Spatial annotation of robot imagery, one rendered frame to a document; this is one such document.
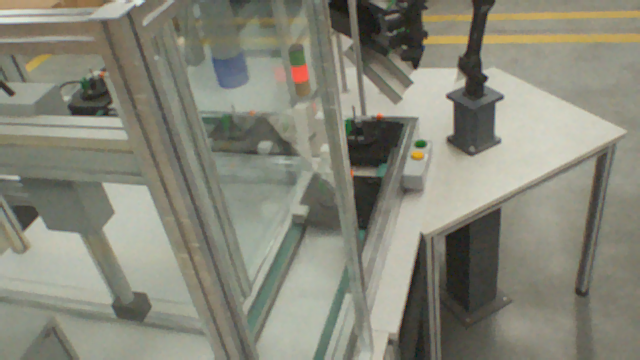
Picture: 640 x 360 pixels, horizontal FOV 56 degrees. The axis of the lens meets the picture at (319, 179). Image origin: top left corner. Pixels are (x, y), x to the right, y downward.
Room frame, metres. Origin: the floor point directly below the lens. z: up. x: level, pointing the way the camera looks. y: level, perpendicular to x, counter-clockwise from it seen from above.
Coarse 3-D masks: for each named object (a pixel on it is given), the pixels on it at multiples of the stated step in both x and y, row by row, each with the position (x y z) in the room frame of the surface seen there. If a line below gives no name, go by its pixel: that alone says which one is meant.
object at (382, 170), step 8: (400, 128) 1.86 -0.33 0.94; (392, 152) 1.73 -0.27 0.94; (392, 160) 1.71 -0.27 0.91; (360, 168) 1.70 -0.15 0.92; (368, 168) 1.69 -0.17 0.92; (376, 168) 1.68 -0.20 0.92; (384, 168) 1.63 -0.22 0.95; (376, 176) 1.59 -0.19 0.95; (384, 176) 1.60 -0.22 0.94; (384, 184) 1.58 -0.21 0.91; (376, 200) 1.48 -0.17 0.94; (376, 208) 1.47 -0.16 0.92; (368, 224) 1.37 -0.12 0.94; (360, 232) 1.33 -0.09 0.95; (368, 232) 1.36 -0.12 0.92; (360, 240) 1.30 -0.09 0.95
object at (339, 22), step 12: (336, 0) 2.18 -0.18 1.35; (336, 12) 2.06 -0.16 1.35; (348, 12) 2.18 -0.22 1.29; (360, 12) 2.15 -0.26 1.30; (336, 24) 2.07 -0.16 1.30; (348, 24) 2.04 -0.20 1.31; (360, 24) 2.14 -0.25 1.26; (372, 24) 2.13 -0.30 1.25; (348, 36) 2.04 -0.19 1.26; (360, 36) 2.02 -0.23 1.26; (372, 48) 2.00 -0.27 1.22; (384, 48) 2.02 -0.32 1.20
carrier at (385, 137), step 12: (348, 120) 1.83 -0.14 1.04; (360, 120) 1.80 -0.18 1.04; (372, 120) 1.91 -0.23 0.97; (384, 120) 1.89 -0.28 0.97; (348, 132) 1.81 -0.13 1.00; (360, 132) 1.79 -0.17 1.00; (372, 132) 1.78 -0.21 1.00; (384, 132) 1.82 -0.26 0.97; (396, 132) 1.81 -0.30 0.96; (348, 144) 1.76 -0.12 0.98; (360, 144) 1.74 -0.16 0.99; (372, 144) 1.75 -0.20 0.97; (384, 144) 1.74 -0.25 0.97; (348, 156) 1.70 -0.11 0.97; (360, 156) 1.69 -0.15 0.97; (372, 156) 1.68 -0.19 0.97; (384, 156) 1.67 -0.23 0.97
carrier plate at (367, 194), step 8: (352, 176) 1.59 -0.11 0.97; (360, 176) 1.58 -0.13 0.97; (368, 176) 1.57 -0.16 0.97; (360, 184) 1.54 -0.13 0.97; (368, 184) 1.53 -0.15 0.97; (376, 184) 1.52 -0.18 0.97; (360, 192) 1.49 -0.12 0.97; (368, 192) 1.49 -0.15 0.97; (376, 192) 1.48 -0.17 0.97; (360, 200) 1.45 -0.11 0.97; (368, 200) 1.45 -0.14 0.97; (360, 208) 1.42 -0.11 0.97; (368, 208) 1.41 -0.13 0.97; (360, 216) 1.38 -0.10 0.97; (368, 216) 1.37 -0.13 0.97; (360, 224) 1.34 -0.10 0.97
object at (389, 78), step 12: (348, 48) 2.05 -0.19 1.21; (360, 48) 2.14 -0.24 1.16; (372, 60) 2.11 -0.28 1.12; (384, 60) 2.11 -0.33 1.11; (372, 72) 2.00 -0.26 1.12; (384, 72) 2.08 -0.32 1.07; (396, 72) 2.09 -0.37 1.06; (384, 84) 1.98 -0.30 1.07; (396, 84) 2.06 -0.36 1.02; (408, 84) 2.06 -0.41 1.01; (396, 96) 1.96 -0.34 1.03
